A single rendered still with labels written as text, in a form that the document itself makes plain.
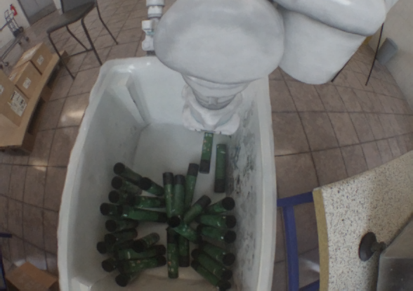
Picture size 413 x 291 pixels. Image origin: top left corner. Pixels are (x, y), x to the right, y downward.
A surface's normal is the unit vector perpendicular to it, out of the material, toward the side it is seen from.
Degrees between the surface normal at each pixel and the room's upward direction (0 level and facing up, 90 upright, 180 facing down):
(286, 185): 0
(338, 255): 0
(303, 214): 0
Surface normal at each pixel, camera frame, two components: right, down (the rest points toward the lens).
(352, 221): 0.04, -0.42
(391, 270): -0.99, 0.07
